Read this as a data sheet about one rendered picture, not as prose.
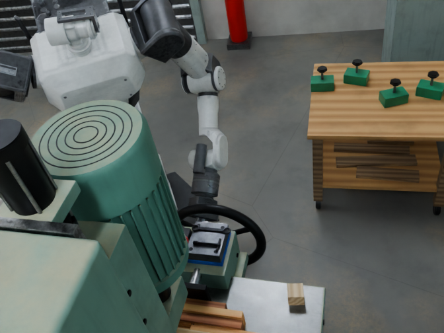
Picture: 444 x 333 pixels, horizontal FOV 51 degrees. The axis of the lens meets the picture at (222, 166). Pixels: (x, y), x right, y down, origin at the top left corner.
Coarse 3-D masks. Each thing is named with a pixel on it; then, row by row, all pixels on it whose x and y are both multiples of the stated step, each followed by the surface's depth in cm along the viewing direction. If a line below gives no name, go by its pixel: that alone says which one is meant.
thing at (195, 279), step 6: (198, 270) 112; (192, 276) 111; (198, 276) 111; (186, 282) 106; (192, 282) 110; (198, 282) 110; (186, 288) 105; (192, 288) 105; (198, 288) 105; (204, 288) 104; (192, 294) 106; (198, 294) 106; (204, 294) 105; (204, 300) 107; (210, 300) 108
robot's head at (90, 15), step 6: (90, 6) 111; (60, 12) 111; (66, 12) 111; (72, 12) 111; (78, 12) 111; (90, 12) 110; (60, 18) 109; (66, 18) 109; (72, 18) 109; (78, 18) 110; (84, 18) 110; (90, 18) 110; (96, 18) 114; (90, 24) 111; (96, 24) 112; (90, 30) 112; (96, 30) 113
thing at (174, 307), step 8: (176, 280) 98; (176, 288) 97; (184, 288) 101; (176, 296) 96; (184, 296) 101; (168, 304) 94; (176, 304) 96; (184, 304) 101; (168, 312) 93; (176, 312) 97; (176, 320) 97; (176, 328) 97
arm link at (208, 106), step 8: (184, 80) 151; (192, 80) 150; (200, 80) 148; (208, 80) 147; (184, 88) 152; (192, 88) 151; (200, 88) 150; (208, 88) 149; (200, 96) 152; (208, 96) 152; (216, 96) 153; (200, 104) 152; (208, 104) 151; (216, 104) 153; (200, 112) 153; (208, 112) 152; (216, 112) 153; (200, 120) 153; (208, 120) 152; (216, 120) 153
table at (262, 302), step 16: (240, 256) 124; (240, 272) 120; (208, 288) 115; (240, 288) 114; (256, 288) 113; (272, 288) 112; (304, 288) 111; (320, 288) 110; (240, 304) 111; (256, 304) 110; (272, 304) 109; (320, 304) 108; (256, 320) 107; (272, 320) 107; (288, 320) 106; (304, 320) 105; (320, 320) 105
